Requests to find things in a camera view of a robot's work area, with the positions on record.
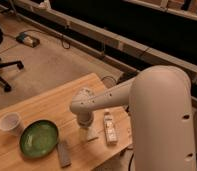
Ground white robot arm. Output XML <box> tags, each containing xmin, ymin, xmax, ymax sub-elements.
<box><xmin>70</xmin><ymin>65</ymin><xmax>197</xmax><ymax>171</ymax></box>

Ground grey rectangular block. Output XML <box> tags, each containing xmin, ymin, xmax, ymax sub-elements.
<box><xmin>57</xmin><ymin>140</ymin><xmax>71</xmax><ymax>168</ymax></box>

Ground green ceramic bowl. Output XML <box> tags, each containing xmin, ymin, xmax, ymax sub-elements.
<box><xmin>19</xmin><ymin>120</ymin><xmax>59</xmax><ymax>159</ymax></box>

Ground clear plastic cup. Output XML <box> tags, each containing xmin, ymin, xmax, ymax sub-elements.
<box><xmin>0</xmin><ymin>112</ymin><xmax>24</xmax><ymax>136</ymax></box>

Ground small white bottle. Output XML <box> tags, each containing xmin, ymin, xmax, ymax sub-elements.
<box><xmin>103</xmin><ymin>109</ymin><xmax>118</xmax><ymax>145</ymax></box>

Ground power strip on floor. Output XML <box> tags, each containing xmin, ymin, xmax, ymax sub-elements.
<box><xmin>16</xmin><ymin>32</ymin><xmax>40</xmax><ymax>48</ymax></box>

